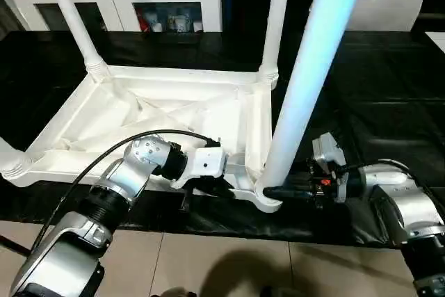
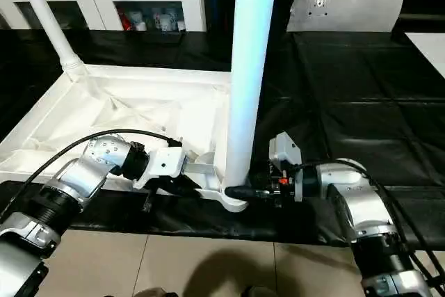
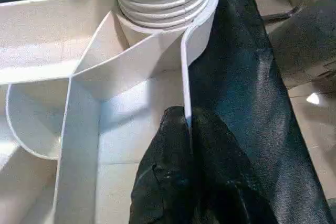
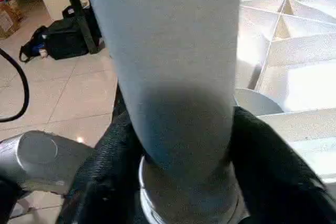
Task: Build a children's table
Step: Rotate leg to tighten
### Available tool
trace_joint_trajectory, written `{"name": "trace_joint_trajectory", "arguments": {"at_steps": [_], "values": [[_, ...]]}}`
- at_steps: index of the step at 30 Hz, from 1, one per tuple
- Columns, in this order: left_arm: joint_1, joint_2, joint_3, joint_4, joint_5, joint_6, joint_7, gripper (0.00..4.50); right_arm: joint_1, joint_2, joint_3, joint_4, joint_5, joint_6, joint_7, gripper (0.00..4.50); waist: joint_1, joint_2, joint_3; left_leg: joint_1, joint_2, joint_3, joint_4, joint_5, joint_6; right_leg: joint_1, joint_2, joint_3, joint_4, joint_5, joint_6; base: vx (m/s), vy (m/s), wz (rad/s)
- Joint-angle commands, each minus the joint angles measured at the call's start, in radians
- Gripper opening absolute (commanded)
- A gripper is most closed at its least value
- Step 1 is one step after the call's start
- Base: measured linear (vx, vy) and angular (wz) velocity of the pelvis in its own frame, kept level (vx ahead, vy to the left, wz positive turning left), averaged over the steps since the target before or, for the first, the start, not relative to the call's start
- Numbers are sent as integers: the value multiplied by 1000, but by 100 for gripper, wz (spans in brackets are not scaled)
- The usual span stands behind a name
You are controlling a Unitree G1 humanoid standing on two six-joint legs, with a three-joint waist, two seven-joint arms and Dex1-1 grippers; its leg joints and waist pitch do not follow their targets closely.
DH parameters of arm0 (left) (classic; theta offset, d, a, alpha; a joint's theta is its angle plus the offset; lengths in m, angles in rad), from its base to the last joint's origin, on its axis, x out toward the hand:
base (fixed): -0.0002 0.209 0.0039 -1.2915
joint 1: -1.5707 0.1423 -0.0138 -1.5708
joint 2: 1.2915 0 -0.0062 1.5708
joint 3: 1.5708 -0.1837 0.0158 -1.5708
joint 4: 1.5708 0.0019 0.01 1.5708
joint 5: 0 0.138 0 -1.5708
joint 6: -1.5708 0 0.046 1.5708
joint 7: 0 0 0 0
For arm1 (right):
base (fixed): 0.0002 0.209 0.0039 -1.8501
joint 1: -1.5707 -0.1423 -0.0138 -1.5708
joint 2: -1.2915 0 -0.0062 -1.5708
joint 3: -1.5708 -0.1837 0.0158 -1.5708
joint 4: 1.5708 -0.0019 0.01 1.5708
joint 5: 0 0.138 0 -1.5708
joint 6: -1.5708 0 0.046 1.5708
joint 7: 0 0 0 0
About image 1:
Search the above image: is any white plastic table leg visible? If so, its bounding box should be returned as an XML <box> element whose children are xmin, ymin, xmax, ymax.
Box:
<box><xmin>0</xmin><ymin>135</ymin><xmax>38</xmax><ymax>182</ymax></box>
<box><xmin>257</xmin><ymin>0</ymin><xmax>293</xmax><ymax>84</ymax></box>
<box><xmin>41</xmin><ymin>0</ymin><xmax>113</xmax><ymax>82</ymax></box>
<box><xmin>255</xmin><ymin>0</ymin><xmax>370</xmax><ymax>204</ymax></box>

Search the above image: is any black work mat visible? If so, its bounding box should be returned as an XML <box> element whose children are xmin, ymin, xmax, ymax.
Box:
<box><xmin>0</xmin><ymin>29</ymin><xmax>445</xmax><ymax>249</ymax></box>

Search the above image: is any dark left robot foot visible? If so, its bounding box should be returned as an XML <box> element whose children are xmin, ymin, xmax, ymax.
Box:
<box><xmin>161</xmin><ymin>286</ymin><xmax>195</xmax><ymax>297</ymax></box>

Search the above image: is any black tripod leg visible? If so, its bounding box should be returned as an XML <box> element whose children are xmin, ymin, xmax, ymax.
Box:
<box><xmin>0</xmin><ymin>232</ymin><xmax>32</xmax><ymax>256</ymax></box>

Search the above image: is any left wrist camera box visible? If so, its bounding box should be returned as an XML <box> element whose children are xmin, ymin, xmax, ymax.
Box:
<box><xmin>172</xmin><ymin>147</ymin><xmax>231</xmax><ymax>191</ymax></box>

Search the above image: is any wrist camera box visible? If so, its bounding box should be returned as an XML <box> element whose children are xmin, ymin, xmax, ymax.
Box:
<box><xmin>311</xmin><ymin>132</ymin><xmax>348</xmax><ymax>204</ymax></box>
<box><xmin>172</xmin><ymin>147</ymin><xmax>231</xmax><ymax>191</ymax></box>

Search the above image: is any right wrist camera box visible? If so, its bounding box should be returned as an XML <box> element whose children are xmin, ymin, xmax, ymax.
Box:
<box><xmin>311</xmin><ymin>132</ymin><xmax>348</xmax><ymax>204</ymax></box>

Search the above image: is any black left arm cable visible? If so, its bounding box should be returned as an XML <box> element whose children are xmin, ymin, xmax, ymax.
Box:
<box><xmin>29</xmin><ymin>129</ymin><xmax>222</xmax><ymax>256</ymax></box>

